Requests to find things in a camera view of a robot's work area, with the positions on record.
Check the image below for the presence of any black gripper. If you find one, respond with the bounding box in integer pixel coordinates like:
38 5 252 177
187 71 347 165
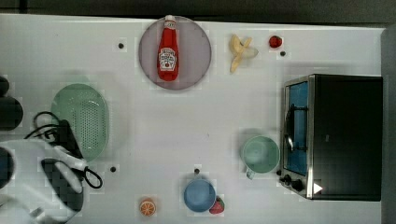
52 119 83 159

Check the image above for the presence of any green plastic strainer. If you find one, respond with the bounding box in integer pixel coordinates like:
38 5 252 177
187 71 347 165
50 83 109 161

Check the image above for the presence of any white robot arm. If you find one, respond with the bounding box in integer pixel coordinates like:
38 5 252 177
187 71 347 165
0 119 88 223

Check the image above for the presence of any small black cylinder container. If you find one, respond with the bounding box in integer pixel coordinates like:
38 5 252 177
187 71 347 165
0 77 9 96

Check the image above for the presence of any toy orange slice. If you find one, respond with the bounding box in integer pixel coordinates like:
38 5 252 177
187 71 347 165
139 199 156 217

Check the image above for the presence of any red ketchup bottle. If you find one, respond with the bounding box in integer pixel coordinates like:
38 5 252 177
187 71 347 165
157 15 179 82

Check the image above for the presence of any blue bowl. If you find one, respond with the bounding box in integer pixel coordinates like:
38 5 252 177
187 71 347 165
183 179 217 213

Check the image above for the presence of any grey round plate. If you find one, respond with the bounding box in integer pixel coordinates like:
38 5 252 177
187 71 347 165
138 16 212 91

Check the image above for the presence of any toy strawberry beside bowl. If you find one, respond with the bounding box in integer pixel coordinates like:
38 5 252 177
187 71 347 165
209 196 225 215

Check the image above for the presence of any green mug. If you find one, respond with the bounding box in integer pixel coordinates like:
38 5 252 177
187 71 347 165
240 135 280 180

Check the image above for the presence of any peeled toy banana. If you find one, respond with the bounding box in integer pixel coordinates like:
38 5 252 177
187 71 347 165
229 35 259 73

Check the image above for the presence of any toy strawberry near banana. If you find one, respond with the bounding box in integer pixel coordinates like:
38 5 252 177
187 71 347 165
269 35 283 49

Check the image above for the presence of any black toaster oven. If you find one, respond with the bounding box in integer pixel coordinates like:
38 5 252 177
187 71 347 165
276 74 383 202

